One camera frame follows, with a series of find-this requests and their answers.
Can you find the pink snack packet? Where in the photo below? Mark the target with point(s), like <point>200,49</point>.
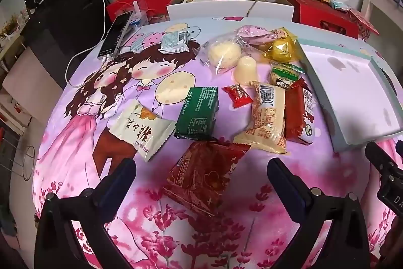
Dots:
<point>255,34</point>

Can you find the blue tissue packet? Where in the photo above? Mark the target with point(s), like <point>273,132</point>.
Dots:
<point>338,4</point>

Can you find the large red gift box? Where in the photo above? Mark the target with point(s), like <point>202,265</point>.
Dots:
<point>314,12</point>

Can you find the green and white snack packet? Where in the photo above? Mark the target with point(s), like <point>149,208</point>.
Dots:
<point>283,76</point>

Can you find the beige bread packet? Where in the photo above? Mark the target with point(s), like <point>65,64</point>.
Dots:
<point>267,124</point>

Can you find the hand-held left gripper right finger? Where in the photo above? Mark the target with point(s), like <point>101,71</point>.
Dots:
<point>289,190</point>

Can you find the white cardboard box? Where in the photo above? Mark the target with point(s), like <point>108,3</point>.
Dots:
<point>204,9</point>

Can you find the green snack box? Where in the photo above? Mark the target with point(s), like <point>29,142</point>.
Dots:
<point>196,113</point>

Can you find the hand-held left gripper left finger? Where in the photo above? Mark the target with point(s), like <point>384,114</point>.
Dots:
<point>118,180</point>

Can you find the white shelf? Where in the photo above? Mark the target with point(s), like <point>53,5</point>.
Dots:
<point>370,1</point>

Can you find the smartphone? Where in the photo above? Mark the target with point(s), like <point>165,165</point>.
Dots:
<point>115,35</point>

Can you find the clear-wrapped round bun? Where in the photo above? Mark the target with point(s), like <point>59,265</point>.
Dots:
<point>220,53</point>

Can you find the pale teal box tray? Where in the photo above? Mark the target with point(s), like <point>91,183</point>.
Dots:
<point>352,89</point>

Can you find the gold snack packet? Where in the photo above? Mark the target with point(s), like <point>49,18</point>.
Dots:
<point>281,48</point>

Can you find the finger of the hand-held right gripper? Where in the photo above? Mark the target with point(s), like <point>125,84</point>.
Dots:
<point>379,160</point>

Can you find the white side table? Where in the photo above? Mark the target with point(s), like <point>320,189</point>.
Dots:
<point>28,73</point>

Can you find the red flat box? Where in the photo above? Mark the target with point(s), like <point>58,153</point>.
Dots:
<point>119,9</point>

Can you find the small red candy packet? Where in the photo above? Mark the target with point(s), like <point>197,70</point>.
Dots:
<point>237,95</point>

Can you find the clear plastic box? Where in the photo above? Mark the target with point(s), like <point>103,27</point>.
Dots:
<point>138,12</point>

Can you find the cream snack packet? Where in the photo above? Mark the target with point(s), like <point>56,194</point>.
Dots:
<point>138,130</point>

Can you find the yellow artificial flowers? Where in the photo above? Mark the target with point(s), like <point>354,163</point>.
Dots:
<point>9,24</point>

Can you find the red-brown milk packet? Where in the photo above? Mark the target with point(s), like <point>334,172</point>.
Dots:
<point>297,111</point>

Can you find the pale jelly cup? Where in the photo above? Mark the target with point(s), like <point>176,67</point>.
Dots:
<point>247,72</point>

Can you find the grey-green snack packet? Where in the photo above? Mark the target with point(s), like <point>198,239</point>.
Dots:
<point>173,42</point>

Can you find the patterned red box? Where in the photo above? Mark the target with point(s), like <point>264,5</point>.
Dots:
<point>362,23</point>

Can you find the large red snack packet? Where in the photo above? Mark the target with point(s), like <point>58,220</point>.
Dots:
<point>204,174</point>

